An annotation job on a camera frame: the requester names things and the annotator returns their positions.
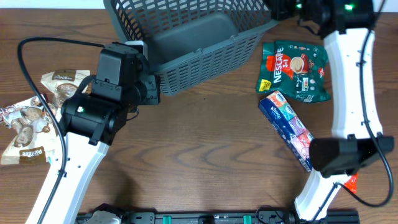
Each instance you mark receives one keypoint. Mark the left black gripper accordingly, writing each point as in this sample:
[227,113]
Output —
[150,83]

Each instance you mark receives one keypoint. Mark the grey plastic basket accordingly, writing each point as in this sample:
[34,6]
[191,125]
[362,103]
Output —
[191,41]

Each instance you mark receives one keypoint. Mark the Kleenex tissue multipack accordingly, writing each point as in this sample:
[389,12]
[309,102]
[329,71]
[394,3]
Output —
[290,128]

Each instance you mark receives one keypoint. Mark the green Nescafe coffee bag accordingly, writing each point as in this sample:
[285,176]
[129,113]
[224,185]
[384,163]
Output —
[295,69]

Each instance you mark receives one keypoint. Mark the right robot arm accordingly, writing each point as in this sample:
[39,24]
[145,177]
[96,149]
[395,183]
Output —
[347,30]

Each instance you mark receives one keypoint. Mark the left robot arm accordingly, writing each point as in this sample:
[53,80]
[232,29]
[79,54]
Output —
[88,124]

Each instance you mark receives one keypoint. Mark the red orange biscuit pack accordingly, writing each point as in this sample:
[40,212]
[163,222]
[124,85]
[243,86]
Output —
[351,184]

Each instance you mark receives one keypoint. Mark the upper Pantree snack pouch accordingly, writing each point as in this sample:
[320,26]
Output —
[63,84]

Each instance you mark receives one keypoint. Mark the pantree snack pouch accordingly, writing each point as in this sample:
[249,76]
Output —
[63,84]
[35,133]

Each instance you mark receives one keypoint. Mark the lower Pantree snack pouch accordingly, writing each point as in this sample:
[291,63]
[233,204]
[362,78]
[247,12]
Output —
[35,133]

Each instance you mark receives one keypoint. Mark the light blue wipes packet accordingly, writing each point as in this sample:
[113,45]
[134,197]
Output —
[51,156]

